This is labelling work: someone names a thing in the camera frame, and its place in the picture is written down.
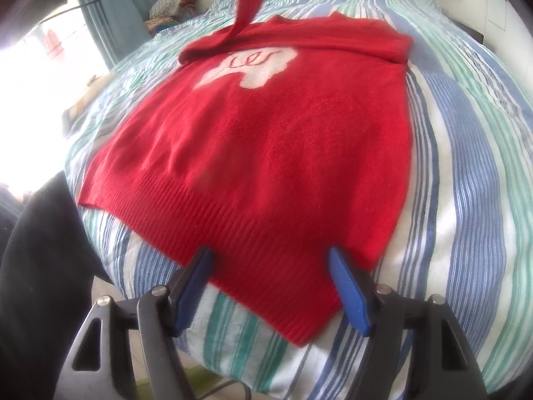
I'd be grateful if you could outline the patterned folded cloth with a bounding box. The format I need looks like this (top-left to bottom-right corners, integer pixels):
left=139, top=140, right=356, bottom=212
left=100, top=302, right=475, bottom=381
left=62, top=74, right=110, bottom=135

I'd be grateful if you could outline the black cable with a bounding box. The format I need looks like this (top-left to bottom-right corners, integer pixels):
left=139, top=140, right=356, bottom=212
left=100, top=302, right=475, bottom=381
left=41, top=0, right=110, bottom=22

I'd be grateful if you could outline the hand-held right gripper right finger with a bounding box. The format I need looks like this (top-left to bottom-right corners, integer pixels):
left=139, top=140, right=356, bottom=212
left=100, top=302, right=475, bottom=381
left=327, top=247, right=490, bottom=400

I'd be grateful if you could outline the person's black trouser leg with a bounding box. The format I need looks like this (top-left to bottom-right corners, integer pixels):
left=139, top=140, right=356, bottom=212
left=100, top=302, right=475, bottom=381
left=0, top=171, right=105, bottom=400

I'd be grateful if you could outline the blue curtain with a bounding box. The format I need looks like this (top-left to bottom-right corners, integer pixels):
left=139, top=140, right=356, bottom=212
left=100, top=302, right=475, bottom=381
left=78, top=0, right=140, bottom=71

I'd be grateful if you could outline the red knitted sweater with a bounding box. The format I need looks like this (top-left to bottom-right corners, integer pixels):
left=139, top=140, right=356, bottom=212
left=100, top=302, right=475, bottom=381
left=78, top=0, right=414, bottom=346

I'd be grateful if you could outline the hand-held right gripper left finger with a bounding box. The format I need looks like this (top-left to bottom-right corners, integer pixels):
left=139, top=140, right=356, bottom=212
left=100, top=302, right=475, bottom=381
left=60, top=245, right=215, bottom=400

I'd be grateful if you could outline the bed with striped duvet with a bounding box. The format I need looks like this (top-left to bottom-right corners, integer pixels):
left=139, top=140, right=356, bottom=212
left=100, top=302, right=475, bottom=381
left=62, top=0, right=533, bottom=400

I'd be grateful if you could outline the pile of mixed clothes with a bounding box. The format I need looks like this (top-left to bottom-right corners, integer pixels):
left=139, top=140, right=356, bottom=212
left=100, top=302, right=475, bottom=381
left=145, top=0, right=201, bottom=35

